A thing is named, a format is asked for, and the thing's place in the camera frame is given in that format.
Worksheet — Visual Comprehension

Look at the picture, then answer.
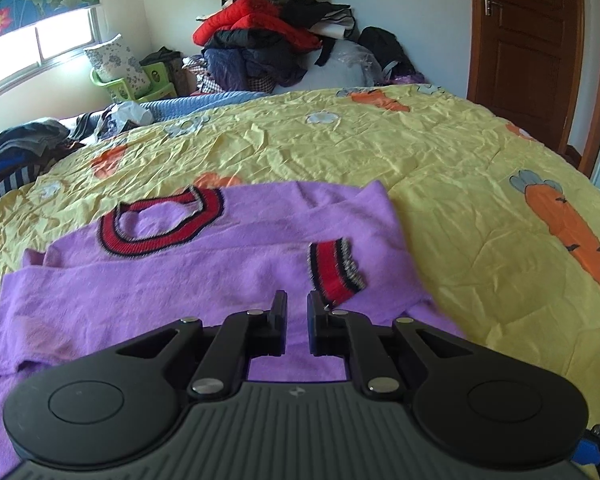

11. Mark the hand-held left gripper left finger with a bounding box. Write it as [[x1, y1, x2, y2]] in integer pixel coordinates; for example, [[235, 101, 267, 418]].
[[114, 289, 289, 401]]

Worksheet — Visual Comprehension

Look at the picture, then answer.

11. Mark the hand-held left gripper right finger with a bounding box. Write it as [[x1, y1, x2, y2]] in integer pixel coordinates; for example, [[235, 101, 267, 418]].
[[306, 292, 482, 401]]

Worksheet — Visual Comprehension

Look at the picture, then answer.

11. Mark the purple sweater with red trim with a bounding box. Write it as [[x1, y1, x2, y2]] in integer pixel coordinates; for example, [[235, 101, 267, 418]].
[[0, 180, 469, 480]]

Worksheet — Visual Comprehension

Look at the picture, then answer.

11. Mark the pile of dark striped clothes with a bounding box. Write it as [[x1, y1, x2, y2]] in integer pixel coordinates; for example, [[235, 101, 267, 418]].
[[0, 118, 87, 212]]

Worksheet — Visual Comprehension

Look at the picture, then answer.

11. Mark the yellow carrot print bed sheet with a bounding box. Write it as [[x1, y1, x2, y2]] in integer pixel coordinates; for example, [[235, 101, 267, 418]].
[[0, 82, 600, 432]]

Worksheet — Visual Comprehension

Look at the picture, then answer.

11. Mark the blue knitted blanket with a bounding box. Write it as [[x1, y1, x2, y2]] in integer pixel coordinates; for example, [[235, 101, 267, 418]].
[[139, 91, 272, 123]]

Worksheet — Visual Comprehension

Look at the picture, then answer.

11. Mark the clear plastic wrapped bundle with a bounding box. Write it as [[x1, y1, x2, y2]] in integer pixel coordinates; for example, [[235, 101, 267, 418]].
[[300, 40, 384, 94]]

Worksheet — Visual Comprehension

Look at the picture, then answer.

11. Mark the checkered cloth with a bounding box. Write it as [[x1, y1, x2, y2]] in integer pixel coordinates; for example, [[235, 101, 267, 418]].
[[181, 55, 217, 96]]

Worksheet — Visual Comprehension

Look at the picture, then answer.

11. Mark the white plastic bag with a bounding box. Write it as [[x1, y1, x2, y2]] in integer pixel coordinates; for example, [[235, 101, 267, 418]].
[[96, 101, 154, 140]]

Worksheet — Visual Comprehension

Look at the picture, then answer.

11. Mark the navy blue jacket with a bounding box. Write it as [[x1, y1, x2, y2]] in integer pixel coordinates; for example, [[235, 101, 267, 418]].
[[202, 29, 307, 95]]

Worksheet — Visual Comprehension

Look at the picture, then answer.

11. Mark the green plastic basket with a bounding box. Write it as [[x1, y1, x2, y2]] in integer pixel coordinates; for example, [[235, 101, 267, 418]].
[[89, 62, 179, 104]]

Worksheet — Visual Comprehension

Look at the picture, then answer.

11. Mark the black bag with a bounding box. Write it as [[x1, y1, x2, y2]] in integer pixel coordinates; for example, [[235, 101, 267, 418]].
[[357, 26, 417, 80]]

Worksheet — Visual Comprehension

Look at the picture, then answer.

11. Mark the grey floral pillow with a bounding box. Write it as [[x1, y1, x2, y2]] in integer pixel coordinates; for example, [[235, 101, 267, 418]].
[[83, 33, 154, 99]]

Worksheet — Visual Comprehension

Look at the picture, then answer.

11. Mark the red padded jacket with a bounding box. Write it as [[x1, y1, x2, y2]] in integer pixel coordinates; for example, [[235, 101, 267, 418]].
[[193, 0, 324, 52]]

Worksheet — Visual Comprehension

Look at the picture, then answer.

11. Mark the black garment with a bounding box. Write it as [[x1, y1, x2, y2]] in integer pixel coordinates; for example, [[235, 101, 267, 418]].
[[279, 0, 352, 67]]

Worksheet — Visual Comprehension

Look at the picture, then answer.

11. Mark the brown wooden door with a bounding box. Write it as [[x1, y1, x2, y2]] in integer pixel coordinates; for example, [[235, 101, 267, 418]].
[[471, 0, 587, 154]]

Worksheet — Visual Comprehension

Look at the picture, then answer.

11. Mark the window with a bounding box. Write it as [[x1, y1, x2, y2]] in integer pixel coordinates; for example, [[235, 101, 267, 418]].
[[0, 7, 105, 106]]

